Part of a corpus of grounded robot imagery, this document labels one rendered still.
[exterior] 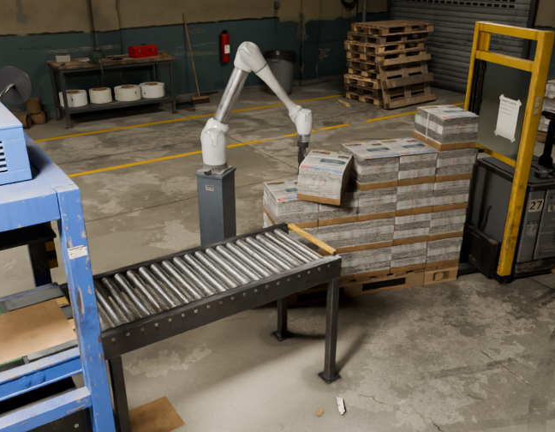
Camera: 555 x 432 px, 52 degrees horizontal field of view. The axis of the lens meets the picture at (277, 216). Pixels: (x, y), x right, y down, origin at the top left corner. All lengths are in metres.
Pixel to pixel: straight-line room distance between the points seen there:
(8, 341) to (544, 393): 2.83
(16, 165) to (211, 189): 1.82
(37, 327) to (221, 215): 1.54
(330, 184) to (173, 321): 1.48
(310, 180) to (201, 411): 1.53
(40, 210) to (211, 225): 1.98
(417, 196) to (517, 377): 1.34
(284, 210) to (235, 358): 1.00
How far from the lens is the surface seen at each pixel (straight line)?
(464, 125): 4.18
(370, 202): 4.01
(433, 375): 3.67
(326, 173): 3.63
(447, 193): 4.29
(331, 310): 3.24
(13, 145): 2.15
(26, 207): 2.04
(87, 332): 2.30
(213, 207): 3.80
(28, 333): 2.71
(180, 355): 3.74
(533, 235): 4.69
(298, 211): 3.81
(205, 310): 2.74
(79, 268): 2.16
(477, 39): 4.70
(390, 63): 9.97
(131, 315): 2.70
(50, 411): 2.45
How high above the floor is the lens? 2.24
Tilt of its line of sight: 24 degrees down
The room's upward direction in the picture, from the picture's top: straight up
